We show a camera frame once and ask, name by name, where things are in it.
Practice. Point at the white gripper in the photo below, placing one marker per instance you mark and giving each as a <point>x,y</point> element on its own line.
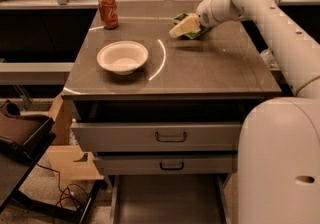
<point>204,15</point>

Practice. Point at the green jalapeno chip bag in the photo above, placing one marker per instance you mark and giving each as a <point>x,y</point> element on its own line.
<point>192,27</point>

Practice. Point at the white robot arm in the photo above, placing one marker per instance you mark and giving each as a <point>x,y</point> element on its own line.
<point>279,145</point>

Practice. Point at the red coke can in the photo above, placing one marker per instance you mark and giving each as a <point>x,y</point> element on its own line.
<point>108,13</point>

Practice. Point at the white paper bowl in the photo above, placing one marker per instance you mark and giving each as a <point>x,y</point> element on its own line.
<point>122,57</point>

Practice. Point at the clear sanitizer bottle left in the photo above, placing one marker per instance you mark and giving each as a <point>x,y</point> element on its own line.
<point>268,58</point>

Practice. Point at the grey drawer cabinet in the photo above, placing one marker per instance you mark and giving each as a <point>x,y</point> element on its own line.
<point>219,77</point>

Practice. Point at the grey top drawer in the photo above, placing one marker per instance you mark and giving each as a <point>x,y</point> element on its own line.
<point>157,137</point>

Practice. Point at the grey middle drawer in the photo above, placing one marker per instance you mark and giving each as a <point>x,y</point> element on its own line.
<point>166,164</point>

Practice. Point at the grey open bottom drawer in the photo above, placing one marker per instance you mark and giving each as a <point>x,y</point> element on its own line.
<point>168,199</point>

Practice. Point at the cardboard box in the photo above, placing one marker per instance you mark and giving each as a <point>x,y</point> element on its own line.
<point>63,154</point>

